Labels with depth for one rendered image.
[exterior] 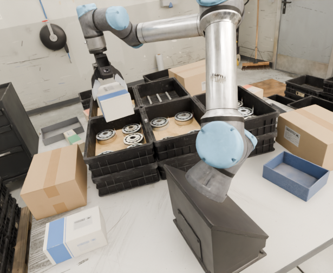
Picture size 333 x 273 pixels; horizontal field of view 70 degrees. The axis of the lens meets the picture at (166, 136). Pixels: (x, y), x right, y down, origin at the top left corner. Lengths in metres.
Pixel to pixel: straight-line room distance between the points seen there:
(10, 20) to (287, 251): 4.15
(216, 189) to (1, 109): 2.02
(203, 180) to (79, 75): 3.82
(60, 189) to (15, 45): 3.42
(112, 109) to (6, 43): 3.47
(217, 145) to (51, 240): 0.68
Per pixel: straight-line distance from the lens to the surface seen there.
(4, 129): 2.47
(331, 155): 1.21
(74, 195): 1.14
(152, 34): 0.97
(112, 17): 0.92
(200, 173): 0.76
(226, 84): 0.65
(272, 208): 1.05
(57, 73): 4.38
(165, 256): 0.92
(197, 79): 1.87
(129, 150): 1.02
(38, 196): 1.15
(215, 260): 0.75
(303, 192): 1.08
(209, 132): 0.60
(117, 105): 0.98
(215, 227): 0.63
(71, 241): 0.96
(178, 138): 1.03
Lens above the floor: 1.48
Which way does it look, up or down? 32 degrees down
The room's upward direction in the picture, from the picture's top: 10 degrees counter-clockwise
